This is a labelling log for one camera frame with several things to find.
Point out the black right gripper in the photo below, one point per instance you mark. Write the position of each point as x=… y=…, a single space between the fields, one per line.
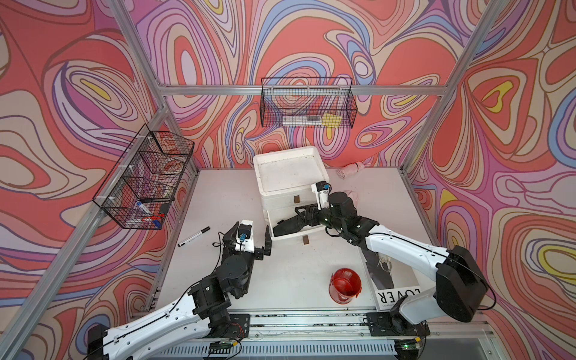
x=310 y=211

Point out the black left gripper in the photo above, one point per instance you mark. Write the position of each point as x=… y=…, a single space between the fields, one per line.
x=258 y=253

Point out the black umbrella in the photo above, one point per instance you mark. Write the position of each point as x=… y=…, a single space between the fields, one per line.
x=292 y=225

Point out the white drawer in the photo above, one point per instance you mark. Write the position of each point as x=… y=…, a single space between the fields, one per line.
x=275 y=215

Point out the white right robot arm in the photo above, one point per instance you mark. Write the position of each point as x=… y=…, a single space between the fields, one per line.
x=459 y=287

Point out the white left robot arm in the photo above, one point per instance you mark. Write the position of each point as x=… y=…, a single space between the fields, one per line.
x=201 y=312

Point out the white drawer cabinet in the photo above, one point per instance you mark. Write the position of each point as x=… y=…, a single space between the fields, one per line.
x=281 y=175

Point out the black white marker pen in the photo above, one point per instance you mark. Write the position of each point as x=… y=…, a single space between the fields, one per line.
x=193 y=237

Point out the red metal bucket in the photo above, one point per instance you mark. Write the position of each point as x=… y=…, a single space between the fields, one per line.
x=345 y=285

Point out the yellow item in basket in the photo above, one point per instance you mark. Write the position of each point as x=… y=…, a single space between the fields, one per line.
x=329 y=120

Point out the white LOVER book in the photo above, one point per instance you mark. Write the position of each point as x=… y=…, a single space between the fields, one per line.
x=386 y=282

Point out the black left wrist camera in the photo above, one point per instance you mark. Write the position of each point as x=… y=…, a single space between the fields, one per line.
x=245 y=237

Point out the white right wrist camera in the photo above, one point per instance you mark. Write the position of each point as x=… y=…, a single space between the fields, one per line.
x=321 y=190

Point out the black wire basket back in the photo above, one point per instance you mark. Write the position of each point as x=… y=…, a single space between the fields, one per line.
x=301 y=101

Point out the black wire basket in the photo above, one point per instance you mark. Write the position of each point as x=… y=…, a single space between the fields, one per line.
x=301 y=101
x=140 y=193

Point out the black wire basket left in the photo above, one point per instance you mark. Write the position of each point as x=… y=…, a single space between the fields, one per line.
x=140 y=193

